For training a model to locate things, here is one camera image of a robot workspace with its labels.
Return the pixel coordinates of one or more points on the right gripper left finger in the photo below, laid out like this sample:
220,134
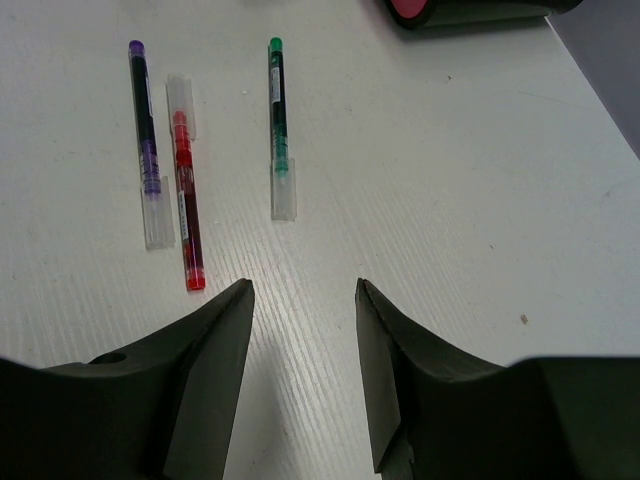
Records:
162,407

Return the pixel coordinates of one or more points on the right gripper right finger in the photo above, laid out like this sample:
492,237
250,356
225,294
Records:
435,411

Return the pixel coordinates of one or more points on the green pen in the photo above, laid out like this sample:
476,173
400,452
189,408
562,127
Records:
283,186

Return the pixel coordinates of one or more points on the pink bottom drawer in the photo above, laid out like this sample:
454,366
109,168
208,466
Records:
409,9

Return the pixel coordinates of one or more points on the blue pen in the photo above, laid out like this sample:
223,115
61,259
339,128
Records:
156,208

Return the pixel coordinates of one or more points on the red pen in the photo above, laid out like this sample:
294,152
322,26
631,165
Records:
183,132

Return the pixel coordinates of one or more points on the black drawer cabinet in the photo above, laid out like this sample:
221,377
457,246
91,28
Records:
465,12

